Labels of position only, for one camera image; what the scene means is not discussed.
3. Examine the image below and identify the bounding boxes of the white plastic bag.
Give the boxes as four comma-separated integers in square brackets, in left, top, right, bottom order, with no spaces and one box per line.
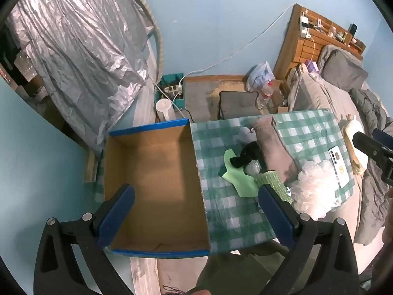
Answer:
[246,61,275,91]

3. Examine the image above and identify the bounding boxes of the small grey sock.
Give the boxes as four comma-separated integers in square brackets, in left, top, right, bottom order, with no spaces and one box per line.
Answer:
[239,126,257,140]

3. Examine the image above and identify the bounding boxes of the white charging cable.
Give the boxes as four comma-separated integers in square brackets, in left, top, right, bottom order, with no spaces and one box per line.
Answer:
[307,35,317,68]

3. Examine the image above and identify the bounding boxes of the black cable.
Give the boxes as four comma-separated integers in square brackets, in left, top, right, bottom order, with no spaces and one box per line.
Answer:
[175,107,197,122]

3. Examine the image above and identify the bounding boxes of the white bath pouf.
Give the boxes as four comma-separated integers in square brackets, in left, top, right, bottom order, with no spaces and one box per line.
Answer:
[290,161,341,220]

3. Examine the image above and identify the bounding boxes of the grey seat cushion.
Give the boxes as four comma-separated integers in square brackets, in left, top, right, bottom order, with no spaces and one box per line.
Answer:
[217,91,261,120]

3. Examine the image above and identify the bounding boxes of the grey fleece mitten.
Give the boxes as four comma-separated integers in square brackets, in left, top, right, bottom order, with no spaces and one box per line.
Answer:
[252,116,299,185]

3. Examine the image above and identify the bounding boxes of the beige ribbed hose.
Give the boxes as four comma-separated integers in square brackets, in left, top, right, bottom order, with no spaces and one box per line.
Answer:
[127,0,165,83]

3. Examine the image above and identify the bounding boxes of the clear plastic bottle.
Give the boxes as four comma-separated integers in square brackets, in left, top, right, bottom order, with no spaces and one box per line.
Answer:
[256,81,274,109]

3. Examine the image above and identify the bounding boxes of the grey-brown bed cover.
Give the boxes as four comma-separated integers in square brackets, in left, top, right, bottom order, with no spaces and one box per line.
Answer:
[289,74,393,246]

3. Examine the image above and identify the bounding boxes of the white smartphone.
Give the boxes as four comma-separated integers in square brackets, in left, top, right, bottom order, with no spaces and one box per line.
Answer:
[328,146,351,189]

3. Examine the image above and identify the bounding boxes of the teal storage box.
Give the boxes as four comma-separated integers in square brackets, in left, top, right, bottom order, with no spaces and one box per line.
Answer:
[154,74,186,111]

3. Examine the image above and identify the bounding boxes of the white wall-hung power strip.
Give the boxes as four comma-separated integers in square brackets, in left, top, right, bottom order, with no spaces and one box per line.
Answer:
[299,15,310,39]

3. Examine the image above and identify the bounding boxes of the small brown cardboard box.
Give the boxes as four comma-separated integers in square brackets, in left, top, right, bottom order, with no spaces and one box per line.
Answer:
[267,80,291,114]

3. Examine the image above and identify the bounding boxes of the grey pillow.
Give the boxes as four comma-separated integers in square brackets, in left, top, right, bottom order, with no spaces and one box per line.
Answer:
[318,44,369,91]

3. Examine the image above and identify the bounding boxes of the green checked tablecloth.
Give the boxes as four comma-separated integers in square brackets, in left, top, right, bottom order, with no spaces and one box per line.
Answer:
[190,108,357,254]

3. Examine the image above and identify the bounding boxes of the light green cloth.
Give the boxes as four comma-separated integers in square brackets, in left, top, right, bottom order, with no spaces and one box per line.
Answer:
[222,149,260,198]

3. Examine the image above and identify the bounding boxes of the black sock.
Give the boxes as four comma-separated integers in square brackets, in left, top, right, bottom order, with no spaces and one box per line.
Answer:
[230,141,261,170]

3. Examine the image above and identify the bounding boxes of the long white cable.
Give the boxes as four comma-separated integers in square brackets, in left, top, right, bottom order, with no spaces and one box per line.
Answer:
[181,4,295,83]

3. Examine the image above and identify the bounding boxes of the green knitted cloth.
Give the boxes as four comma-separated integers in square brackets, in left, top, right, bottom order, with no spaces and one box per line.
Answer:
[254,170,294,205]

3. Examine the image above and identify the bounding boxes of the wooden board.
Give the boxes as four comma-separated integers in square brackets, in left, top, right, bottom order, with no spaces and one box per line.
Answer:
[84,152,99,185]

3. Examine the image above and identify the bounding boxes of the wooden headboard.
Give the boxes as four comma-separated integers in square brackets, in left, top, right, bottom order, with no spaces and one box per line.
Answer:
[273,4,366,80]

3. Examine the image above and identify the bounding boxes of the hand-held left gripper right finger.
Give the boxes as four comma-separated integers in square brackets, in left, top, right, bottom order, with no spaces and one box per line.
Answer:
[257,184,360,295]

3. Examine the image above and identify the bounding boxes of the dark grey blanket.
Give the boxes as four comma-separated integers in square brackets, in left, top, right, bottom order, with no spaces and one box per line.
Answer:
[350,88,393,246]

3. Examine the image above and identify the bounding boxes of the person's right hand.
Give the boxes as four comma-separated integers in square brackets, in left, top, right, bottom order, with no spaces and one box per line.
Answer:
[382,187,393,243]

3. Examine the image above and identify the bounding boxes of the silver foil curtain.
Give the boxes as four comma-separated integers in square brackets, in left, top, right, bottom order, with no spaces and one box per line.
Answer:
[6,0,154,157]

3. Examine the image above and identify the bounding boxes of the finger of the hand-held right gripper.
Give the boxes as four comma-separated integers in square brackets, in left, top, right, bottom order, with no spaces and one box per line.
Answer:
[352,132,393,186]
[373,128,393,149]

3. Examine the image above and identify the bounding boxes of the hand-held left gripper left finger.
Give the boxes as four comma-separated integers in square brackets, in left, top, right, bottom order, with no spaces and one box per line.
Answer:
[33,184,136,295]

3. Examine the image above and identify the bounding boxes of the dark hanging clothes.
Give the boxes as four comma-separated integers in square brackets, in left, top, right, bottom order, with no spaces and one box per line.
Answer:
[0,21,22,77]

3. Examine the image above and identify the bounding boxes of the cardboard box with blue rim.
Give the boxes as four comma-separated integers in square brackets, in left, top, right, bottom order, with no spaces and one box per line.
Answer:
[103,119,212,257]

